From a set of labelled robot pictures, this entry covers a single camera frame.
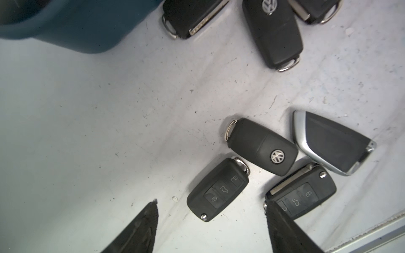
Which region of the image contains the silver edged smart key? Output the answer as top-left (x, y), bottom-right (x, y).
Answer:
top-left (293, 110), bottom-right (377, 176)

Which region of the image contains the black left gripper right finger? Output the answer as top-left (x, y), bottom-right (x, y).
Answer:
top-left (265, 200), bottom-right (324, 253)

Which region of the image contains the black car key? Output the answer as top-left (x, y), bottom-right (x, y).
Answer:
top-left (288, 0), bottom-right (343, 24)
top-left (264, 163), bottom-right (336, 220)
top-left (224, 118), bottom-right (298, 177)
top-left (242, 0), bottom-right (303, 72)
top-left (161, 0), bottom-right (229, 40)
top-left (187, 157), bottom-right (251, 222)

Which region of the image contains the aluminium mounting rail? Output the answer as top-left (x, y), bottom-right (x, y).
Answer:
top-left (328, 212), bottom-right (405, 253)

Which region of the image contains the black car key top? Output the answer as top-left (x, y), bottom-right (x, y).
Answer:
top-left (161, 0), bottom-right (229, 40)

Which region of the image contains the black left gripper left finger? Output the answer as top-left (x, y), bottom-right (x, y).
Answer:
top-left (102, 199), bottom-right (159, 253)

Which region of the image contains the teal storage box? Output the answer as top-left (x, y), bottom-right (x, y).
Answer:
top-left (1, 0), bottom-right (160, 54)

